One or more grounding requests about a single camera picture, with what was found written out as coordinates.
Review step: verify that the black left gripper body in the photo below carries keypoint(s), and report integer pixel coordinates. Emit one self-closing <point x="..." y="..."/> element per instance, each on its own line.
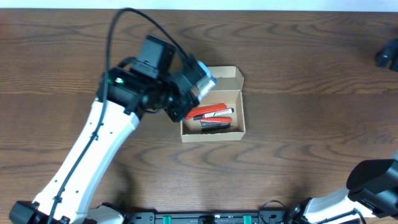
<point x="179" y="106"/>

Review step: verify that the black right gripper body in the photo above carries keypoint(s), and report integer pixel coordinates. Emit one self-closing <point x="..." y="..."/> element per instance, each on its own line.
<point x="385" y="56"/>

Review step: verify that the red utility knife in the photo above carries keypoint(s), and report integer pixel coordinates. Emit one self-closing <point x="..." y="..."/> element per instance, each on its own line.
<point x="205" y="109"/>

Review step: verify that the red and black stapler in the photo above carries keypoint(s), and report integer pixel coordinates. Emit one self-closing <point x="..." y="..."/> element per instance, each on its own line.
<point x="215" y="123"/>

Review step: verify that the blue whiteboard marker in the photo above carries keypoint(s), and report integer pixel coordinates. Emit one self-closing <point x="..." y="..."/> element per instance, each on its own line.
<point x="206" y="83"/>

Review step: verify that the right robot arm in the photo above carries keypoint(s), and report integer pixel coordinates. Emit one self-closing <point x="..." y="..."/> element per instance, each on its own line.
<point x="370" y="191"/>

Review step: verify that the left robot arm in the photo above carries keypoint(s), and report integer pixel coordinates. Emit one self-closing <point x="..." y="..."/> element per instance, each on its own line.
<point x="134" y="87"/>

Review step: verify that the open cardboard box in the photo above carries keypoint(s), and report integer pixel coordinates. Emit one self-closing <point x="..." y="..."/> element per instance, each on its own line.
<point x="228" y="90"/>

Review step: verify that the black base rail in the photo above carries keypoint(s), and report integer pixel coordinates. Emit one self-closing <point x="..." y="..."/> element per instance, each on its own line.
<point x="278" y="216"/>

